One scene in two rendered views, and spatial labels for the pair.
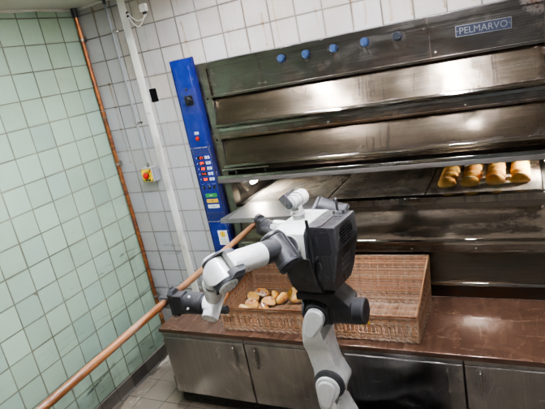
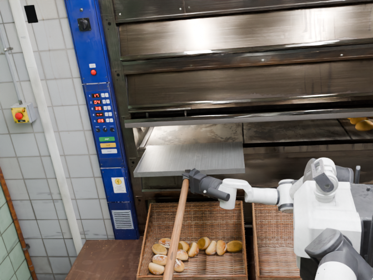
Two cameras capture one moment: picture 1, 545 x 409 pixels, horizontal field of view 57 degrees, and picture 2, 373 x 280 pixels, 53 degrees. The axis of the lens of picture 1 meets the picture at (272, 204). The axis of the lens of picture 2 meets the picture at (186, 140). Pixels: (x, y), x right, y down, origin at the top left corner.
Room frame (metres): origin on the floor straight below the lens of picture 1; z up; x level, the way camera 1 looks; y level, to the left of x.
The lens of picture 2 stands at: (1.22, 0.60, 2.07)
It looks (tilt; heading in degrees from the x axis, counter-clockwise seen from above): 24 degrees down; 341
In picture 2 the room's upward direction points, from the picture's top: 6 degrees counter-clockwise
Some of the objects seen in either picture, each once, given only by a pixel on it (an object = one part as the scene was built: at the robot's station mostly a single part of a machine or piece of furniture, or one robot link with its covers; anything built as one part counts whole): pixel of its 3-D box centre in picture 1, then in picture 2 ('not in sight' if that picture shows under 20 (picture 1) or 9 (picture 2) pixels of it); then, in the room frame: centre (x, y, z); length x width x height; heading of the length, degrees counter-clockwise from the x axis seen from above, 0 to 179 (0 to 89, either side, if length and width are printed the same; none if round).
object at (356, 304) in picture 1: (333, 303); not in sight; (1.95, -0.18, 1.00); 0.28 x 0.13 x 0.18; 62
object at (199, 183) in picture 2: (264, 226); (203, 184); (2.58, 0.07, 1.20); 0.12 x 0.10 x 0.13; 27
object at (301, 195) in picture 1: (296, 202); (324, 178); (2.00, -0.10, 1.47); 0.10 x 0.07 x 0.09; 144
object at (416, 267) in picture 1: (374, 294); (307, 246); (2.48, -0.45, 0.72); 0.56 x 0.49 x 0.28; 62
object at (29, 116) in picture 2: (150, 174); (23, 113); (3.39, 0.78, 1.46); 0.10 x 0.07 x 0.10; 62
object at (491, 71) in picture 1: (355, 91); (301, 26); (2.72, -0.56, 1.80); 1.79 x 0.11 x 0.19; 62
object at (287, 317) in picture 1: (276, 290); (194, 246); (2.76, 0.08, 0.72); 0.56 x 0.49 x 0.28; 63
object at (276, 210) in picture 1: (273, 208); (191, 156); (2.89, 0.00, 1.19); 0.55 x 0.36 x 0.03; 62
